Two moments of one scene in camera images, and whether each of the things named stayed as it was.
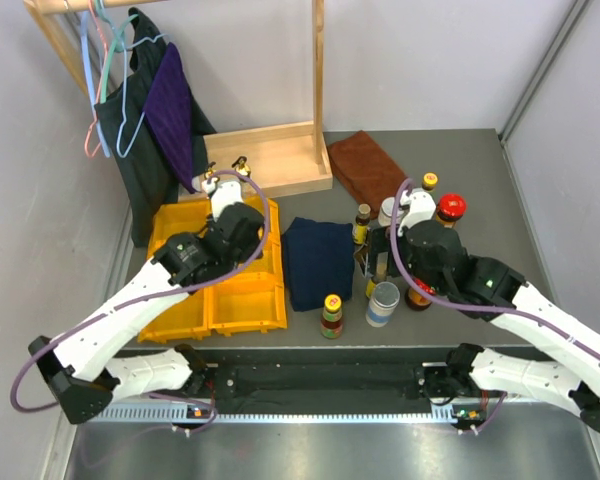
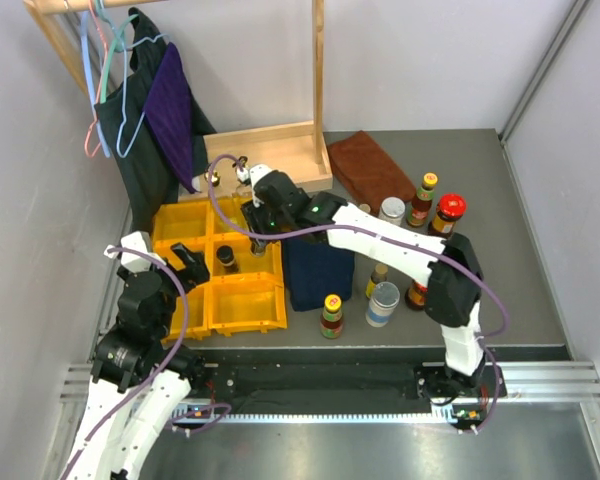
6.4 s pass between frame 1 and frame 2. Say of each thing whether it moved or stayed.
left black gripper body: moved
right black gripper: moved
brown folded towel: stayed
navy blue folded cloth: stayed
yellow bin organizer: stayed
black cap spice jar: moved
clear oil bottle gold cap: stayed
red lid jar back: stayed
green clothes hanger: stayed
